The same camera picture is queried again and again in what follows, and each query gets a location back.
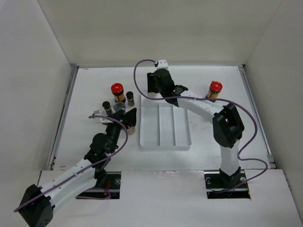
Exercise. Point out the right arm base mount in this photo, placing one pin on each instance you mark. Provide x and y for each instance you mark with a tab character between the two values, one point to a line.
220	186

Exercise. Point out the small black lid spice bottle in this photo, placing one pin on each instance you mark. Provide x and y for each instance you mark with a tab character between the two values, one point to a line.
130	98

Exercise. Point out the black knob cap bottle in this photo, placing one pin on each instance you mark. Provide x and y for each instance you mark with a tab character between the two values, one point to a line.
131	130

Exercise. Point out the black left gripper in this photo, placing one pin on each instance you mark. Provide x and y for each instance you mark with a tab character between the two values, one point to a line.
129	118

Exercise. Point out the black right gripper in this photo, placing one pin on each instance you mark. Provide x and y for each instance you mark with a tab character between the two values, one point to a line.
151	83

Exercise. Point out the red lid chili sauce jar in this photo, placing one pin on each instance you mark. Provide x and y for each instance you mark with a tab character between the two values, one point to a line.
117	90

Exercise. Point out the black lid spice bottle left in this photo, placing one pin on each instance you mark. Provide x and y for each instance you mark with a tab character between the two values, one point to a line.
107	108

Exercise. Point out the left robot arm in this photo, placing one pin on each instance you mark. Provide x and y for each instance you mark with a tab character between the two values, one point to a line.
39	204

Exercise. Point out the white plastic organizer tray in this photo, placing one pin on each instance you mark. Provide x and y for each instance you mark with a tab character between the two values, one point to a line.
163	126

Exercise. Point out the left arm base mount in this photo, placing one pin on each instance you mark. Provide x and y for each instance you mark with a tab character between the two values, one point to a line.
108	189

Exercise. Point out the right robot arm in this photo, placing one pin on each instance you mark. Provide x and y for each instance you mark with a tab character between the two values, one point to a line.
225	119

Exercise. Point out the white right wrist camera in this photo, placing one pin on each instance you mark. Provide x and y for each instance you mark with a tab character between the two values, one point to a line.
162	64

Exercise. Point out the clear lid pepper grinder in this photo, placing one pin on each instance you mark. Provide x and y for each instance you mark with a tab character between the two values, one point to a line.
119	106

